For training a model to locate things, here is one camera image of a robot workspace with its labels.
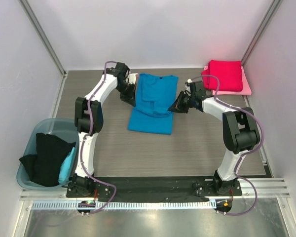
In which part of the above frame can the black t shirt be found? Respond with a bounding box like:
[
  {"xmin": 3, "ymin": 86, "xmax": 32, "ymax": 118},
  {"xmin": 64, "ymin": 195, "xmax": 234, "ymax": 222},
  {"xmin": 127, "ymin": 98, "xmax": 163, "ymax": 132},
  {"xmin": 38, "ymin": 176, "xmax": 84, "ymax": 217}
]
[{"xmin": 19, "ymin": 133, "xmax": 75, "ymax": 187}]

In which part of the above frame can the aluminium frame post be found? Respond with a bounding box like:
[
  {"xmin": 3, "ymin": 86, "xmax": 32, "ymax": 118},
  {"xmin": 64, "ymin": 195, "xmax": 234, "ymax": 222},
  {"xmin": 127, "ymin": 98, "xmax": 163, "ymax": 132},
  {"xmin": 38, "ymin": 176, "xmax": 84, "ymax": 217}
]
[
  {"xmin": 241, "ymin": 0, "xmax": 283, "ymax": 67},
  {"xmin": 19, "ymin": 0, "xmax": 66, "ymax": 77}
]

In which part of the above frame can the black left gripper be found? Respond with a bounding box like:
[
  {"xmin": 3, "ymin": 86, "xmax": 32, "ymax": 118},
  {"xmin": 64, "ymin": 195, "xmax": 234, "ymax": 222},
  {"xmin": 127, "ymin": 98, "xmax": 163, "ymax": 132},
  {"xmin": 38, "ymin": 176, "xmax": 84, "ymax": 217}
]
[{"xmin": 115, "ymin": 82, "xmax": 137, "ymax": 107}]

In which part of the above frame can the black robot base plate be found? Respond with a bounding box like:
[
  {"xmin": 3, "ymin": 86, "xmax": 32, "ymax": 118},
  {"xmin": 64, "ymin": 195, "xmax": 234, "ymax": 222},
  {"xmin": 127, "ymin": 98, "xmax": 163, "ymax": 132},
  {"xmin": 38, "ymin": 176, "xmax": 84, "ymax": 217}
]
[{"xmin": 66, "ymin": 176, "xmax": 242, "ymax": 202}]

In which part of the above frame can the aluminium frame post left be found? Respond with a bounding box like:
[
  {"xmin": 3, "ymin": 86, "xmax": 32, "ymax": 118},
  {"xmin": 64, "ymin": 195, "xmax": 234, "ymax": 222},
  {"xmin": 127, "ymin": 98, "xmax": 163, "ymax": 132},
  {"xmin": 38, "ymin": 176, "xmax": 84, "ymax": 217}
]
[{"xmin": 19, "ymin": 0, "xmax": 66, "ymax": 77}]

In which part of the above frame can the folded pink t shirt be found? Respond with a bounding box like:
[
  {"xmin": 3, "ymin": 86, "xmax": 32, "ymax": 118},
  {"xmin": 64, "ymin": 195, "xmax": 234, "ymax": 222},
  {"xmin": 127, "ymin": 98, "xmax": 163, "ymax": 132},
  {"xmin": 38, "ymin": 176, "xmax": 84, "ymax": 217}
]
[{"xmin": 204, "ymin": 65, "xmax": 252, "ymax": 96}]

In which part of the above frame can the light blue t shirt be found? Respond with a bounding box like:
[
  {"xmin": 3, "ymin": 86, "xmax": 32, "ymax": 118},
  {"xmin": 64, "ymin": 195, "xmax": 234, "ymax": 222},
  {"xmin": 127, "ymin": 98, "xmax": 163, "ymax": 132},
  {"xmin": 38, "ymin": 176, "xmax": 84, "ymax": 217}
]
[{"xmin": 58, "ymin": 147, "xmax": 75, "ymax": 184}]

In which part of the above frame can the aluminium frame post right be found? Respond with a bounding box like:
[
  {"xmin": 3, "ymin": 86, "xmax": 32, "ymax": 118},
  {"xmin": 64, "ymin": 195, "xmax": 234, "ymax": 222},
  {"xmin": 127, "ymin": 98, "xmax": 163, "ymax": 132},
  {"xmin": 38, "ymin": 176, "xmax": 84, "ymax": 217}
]
[{"xmin": 241, "ymin": 0, "xmax": 283, "ymax": 67}]

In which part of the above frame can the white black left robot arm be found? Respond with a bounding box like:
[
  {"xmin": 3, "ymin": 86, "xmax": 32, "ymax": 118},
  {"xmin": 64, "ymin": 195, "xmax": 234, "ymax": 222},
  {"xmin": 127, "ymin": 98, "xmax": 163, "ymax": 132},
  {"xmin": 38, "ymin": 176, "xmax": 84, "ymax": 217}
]
[{"xmin": 72, "ymin": 61, "xmax": 138, "ymax": 198}]

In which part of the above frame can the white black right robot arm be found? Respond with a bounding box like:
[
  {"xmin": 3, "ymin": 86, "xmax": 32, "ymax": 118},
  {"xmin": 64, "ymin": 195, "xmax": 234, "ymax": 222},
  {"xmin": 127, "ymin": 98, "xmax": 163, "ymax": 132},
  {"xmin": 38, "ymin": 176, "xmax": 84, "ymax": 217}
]
[{"xmin": 168, "ymin": 79, "xmax": 261, "ymax": 196}]

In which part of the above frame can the folded red t shirt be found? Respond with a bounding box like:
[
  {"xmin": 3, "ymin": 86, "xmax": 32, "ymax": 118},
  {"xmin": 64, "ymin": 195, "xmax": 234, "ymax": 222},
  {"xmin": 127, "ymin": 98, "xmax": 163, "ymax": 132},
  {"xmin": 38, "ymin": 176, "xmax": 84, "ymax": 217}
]
[{"xmin": 201, "ymin": 60, "xmax": 243, "ymax": 92}]

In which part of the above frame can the white slotted cable duct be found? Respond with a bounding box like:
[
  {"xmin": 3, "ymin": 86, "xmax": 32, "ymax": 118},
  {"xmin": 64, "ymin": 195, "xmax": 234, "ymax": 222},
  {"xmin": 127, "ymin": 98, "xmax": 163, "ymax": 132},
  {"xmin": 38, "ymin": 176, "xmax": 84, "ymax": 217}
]
[{"xmin": 32, "ymin": 199, "xmax": 216, "ymax": 211}]

